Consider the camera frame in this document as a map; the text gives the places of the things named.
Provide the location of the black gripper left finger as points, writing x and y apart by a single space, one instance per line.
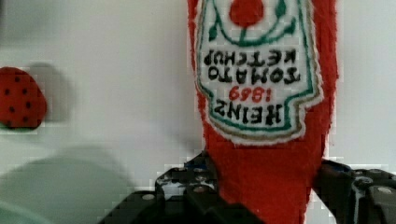
184 195

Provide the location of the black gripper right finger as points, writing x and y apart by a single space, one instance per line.
361 196

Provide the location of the red plush ketchup bottle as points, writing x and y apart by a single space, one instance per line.
265 75

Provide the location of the red strawberry toy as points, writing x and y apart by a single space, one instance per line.
22 103

